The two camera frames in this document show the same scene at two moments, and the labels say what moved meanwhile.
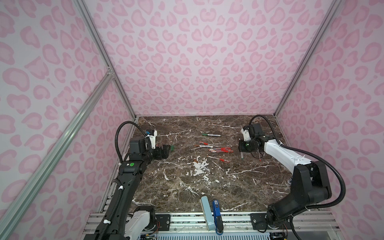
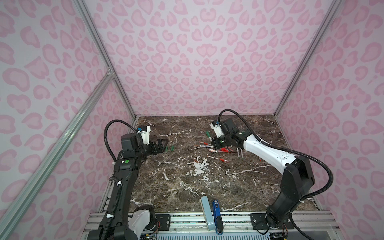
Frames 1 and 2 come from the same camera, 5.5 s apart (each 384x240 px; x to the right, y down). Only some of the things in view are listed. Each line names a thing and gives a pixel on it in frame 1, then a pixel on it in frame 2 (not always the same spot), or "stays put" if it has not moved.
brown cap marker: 210,146 stays put
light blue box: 207,214 stays put
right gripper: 241,146 -> 216,144
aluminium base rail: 237,226 stays put
